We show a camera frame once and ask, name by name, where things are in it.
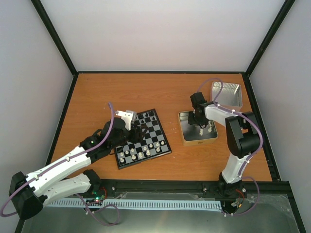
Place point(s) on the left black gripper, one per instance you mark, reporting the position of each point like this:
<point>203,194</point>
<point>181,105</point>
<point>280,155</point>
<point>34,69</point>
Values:
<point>137,136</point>

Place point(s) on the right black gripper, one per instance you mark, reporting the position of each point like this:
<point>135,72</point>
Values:
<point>191,121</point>

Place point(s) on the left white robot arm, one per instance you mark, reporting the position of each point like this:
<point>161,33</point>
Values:
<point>31,192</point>

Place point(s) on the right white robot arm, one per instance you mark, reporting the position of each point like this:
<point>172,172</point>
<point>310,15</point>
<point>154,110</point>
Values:
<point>244,140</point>

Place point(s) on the black chess piece set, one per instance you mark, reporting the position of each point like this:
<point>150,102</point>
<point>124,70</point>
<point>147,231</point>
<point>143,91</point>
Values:
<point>147,118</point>

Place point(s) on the green lit circuit board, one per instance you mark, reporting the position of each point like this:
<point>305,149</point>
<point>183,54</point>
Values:
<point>100,195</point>

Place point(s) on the black and silver chessboard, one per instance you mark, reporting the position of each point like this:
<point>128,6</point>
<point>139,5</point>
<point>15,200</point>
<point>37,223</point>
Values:
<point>154,134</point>

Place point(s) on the gold metal tin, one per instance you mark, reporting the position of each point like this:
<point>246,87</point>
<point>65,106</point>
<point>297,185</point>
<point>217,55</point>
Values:
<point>190,134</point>

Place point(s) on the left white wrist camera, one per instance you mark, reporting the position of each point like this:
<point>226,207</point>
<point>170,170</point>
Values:
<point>128,117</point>

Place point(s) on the light blue cable duct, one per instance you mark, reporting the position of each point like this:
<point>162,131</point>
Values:
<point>128,204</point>

